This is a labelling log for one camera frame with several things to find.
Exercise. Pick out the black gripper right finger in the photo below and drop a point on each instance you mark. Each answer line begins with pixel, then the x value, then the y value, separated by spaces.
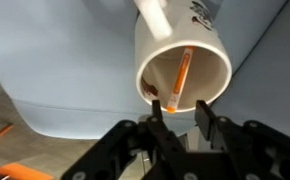
pixel 206 123

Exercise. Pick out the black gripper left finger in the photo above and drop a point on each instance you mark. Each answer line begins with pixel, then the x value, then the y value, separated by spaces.
pixel 161 130

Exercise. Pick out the yellow sharpie marker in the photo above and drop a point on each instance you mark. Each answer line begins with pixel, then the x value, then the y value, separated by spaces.
pixel 181 78

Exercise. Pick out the white ceramic mug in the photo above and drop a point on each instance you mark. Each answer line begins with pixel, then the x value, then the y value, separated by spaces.
pixel 198 33

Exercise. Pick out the light blue padded chair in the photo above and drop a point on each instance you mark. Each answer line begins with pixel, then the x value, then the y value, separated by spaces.
pixel 68 66

